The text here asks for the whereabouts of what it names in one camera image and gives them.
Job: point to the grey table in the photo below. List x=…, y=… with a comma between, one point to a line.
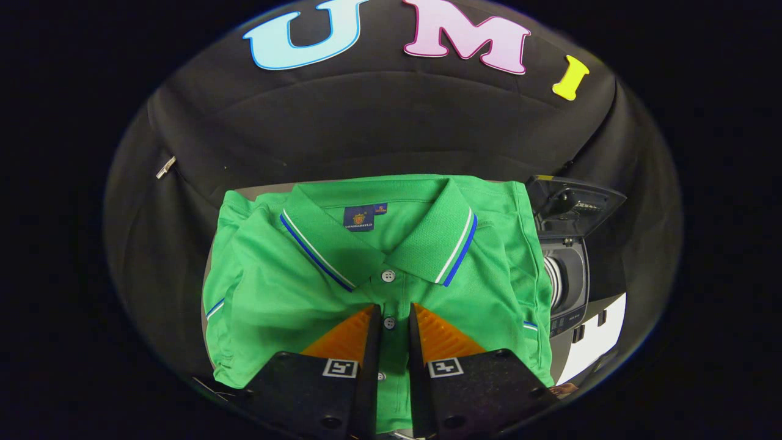
x=263, y=187

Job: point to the grey washing machine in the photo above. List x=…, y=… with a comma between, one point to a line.
x=571, y=275

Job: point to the dark washing machine lid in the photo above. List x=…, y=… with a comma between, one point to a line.
x=574, y=205

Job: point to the silver clip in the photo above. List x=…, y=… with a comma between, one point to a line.
x=165, y=167

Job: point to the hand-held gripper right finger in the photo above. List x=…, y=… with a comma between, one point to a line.
x=420, y=379

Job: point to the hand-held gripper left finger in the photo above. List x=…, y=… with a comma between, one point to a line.
x=369, y=379

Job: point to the green polo shirt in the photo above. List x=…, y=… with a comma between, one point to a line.
x=275, y=287

